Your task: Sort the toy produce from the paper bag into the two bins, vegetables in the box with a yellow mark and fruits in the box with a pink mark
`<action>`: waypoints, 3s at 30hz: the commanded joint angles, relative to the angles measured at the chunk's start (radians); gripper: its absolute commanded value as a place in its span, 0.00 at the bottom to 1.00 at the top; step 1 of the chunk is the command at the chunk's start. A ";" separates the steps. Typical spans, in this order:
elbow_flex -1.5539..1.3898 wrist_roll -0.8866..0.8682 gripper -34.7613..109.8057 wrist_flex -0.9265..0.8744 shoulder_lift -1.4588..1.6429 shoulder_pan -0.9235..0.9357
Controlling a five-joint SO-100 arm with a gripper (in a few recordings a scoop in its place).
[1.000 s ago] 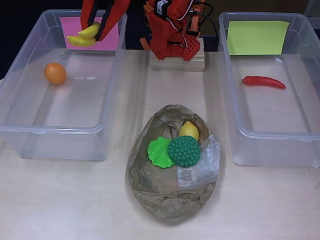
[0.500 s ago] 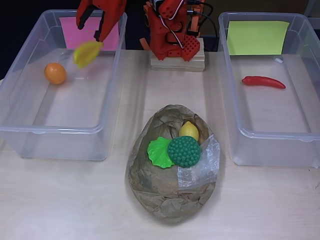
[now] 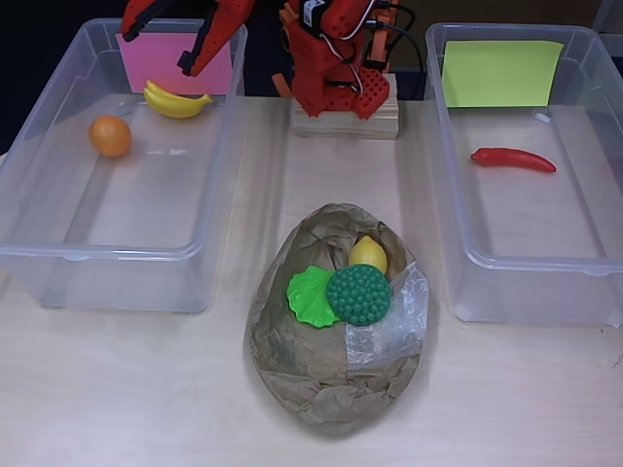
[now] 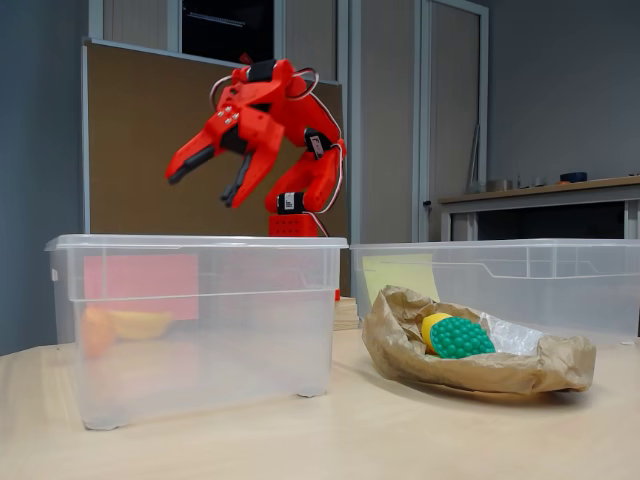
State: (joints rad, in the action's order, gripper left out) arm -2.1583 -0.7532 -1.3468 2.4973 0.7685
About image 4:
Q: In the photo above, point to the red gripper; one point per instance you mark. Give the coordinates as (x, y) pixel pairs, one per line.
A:
(239, 126)

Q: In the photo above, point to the yellow toy banana bunch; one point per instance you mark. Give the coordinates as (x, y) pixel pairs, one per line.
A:
(142, 325)

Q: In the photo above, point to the orange toy fruit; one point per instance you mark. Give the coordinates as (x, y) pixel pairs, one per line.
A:
(97, 332)

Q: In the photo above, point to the yellow toy lemon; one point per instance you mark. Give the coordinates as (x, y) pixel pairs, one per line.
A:
(429, 330)

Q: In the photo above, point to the dark green bumpy toy vegetable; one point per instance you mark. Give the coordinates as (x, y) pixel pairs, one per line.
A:
(462, 337)

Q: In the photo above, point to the red robot arm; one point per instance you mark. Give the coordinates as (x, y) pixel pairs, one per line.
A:
(315, 175)

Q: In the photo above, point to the clear plastic bin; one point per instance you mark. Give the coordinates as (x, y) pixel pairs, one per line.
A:
(200, 360)
(575, 300)

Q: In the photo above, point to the brown cork board partition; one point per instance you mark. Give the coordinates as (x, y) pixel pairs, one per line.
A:
(125, 150)

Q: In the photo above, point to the pink paper note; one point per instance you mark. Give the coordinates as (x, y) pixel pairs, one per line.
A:
(140, 285)

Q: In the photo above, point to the wooden base block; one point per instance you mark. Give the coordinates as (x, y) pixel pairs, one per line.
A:
(346, 315)

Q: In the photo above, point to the yellow paper note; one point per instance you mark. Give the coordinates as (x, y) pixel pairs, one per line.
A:
(395, 272)

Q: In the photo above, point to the leaning metal strips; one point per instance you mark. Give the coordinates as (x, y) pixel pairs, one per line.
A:
(474, 160)

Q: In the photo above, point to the round metal tin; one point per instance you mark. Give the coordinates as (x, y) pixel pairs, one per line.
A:
(500, 186)

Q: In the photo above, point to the crumpled brown paper bag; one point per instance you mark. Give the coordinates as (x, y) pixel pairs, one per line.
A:
(450, 372)

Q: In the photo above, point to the wooden top counter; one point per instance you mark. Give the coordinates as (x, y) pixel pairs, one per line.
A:
(550, 192)

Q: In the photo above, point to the dark blue bowl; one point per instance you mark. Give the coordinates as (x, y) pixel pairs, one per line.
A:
(573, 177)

